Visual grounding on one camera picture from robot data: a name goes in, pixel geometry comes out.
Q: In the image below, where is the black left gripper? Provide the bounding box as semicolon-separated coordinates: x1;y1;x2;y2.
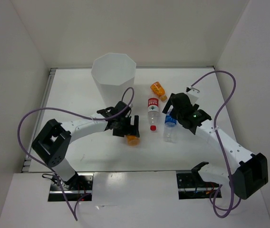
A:
113;115;139;137

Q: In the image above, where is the orange juice bottle plain label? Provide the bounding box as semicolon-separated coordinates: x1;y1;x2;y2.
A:
126;135;140;146

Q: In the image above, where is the blue label Pocari Sweat bottle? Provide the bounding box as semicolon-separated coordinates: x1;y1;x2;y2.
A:
164;109;177;143

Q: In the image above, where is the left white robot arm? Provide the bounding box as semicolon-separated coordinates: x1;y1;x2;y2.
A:
31;101;140;190

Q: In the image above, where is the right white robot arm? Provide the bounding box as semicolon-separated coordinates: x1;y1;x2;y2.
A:
163;93;268;200

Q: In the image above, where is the white octagonal bin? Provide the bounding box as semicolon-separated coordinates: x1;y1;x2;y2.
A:
91;53;136;107

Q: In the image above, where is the orange juice bottle patterned label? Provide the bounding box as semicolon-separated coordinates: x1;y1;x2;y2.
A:
150;82;167;102

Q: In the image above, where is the red label clear water bottle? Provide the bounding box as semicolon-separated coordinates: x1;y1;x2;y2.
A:
147;97;159;132

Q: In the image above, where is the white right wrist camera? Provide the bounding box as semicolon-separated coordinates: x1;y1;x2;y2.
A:
185;86;200;104

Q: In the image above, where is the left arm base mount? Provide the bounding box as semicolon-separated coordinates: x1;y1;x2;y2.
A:
42;172;94;202

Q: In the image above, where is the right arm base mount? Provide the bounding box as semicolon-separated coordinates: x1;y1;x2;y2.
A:
176;171;219;200

